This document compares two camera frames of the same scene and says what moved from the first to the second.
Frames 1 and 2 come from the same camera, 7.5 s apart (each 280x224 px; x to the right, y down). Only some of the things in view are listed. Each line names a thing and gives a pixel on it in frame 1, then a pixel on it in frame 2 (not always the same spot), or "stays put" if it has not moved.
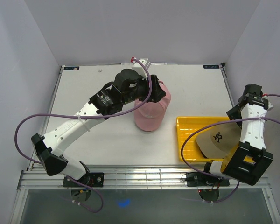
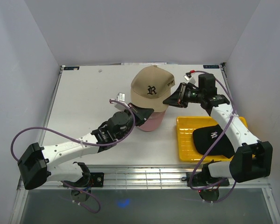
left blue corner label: x=71 y=68 stays put
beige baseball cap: x=218 y=142 → x=151 y=87
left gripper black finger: x=157 y=92 → x=141 y=115
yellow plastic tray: x=191 y=152 stays put
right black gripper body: x=234 y=112 → x=193 y=96
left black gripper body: x=141 y=91 → x=129 y=124
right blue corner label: x=211 y=66 stays put
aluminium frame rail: x=128 y=177 stays put
